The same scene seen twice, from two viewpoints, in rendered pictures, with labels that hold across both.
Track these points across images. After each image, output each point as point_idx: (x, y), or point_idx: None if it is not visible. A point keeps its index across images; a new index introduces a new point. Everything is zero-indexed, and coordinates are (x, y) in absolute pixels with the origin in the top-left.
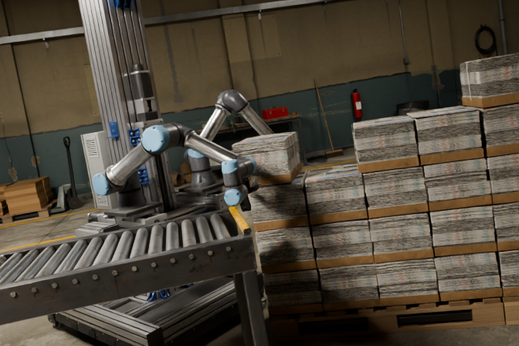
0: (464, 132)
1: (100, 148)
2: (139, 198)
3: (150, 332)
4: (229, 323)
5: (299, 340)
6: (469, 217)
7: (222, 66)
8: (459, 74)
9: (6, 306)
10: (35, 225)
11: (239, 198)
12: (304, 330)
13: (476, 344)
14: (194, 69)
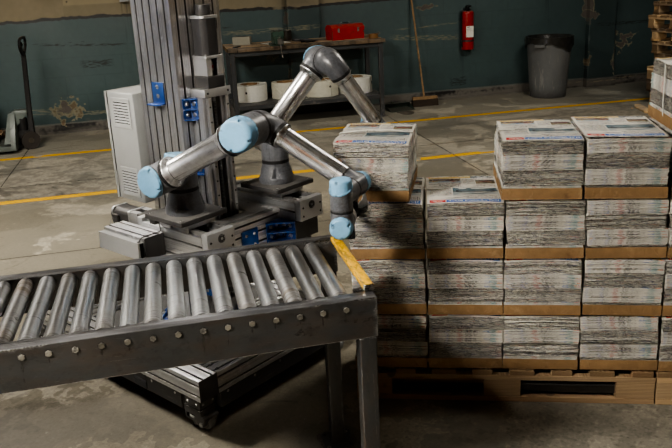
0: (648, 163)
1: (135, 117)
2: (197, 202)
3: (203, 379)
4: (295, 366)
5: (391, 399)
6: (634, 271)
7: None
8: (651, 73)
9: (65, 363)
10: None
11: (349, 230)
12: (397, 385)
13: (617, 426)
14: None
